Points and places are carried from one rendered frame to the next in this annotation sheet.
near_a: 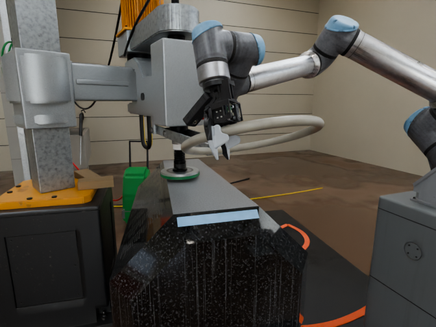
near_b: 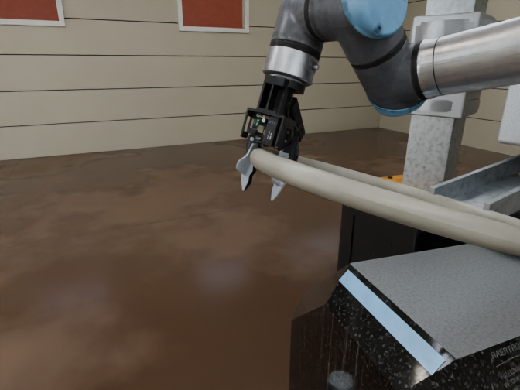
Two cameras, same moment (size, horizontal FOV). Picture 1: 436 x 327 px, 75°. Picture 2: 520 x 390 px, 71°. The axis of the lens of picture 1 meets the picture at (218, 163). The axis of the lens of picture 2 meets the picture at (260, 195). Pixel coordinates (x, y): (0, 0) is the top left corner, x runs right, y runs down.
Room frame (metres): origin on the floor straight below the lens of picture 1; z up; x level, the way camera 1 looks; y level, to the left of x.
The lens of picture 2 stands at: (0.74, -0.66, 1.37)
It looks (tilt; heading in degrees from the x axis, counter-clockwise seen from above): 20 degrees down; 86
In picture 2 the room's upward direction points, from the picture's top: straight up
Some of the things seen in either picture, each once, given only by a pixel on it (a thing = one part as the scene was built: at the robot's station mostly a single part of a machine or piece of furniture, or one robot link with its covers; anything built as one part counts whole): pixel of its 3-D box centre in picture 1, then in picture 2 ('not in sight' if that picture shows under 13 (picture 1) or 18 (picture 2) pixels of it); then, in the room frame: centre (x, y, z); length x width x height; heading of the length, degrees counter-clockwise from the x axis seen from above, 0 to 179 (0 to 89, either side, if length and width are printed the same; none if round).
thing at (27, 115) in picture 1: (41, 91); (446, 67); (1.69, 1.01, 1.36); 0.35 x 0.35 x 0.41
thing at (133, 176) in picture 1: (136, 181); not in sight; (3.06, 0.90, 0.43); 0.35 x 0.35 x 0.87; 89
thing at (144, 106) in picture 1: (157, 93); not in sight; (1.92, 0.40, 1.35); 0.74 x 0.23 x 0.49; 30
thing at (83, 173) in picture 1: (88, 174); not in sight; (1.90, 0.88, 0.80); 0.20 x 0.10 x 0.05; 54
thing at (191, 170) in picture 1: (180, 170); not in sight; (1.57, 0.21, 0.91); 0.21 x 0.21 x 0.01
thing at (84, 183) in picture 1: (96, 182); not in sight; (1.71, 0.75, 0.81); 0.20 x 0.10 x 0.05; 112
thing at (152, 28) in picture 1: (154, 40); not in sight; (1.88, 0.39, 1.66); 0.96 x 0.25 x 0.17; 30
